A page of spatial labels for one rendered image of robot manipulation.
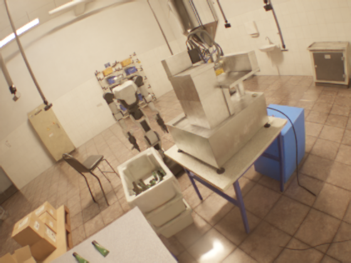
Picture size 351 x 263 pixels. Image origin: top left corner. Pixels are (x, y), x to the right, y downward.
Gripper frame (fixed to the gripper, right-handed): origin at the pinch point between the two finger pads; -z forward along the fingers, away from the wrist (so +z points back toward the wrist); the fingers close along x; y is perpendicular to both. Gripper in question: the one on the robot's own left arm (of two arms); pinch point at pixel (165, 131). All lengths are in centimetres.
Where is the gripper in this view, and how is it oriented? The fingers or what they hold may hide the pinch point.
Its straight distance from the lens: 240.7
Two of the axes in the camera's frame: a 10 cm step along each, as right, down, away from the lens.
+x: 4.1, 0.3, -9.1
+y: 7.8, -5.3, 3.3
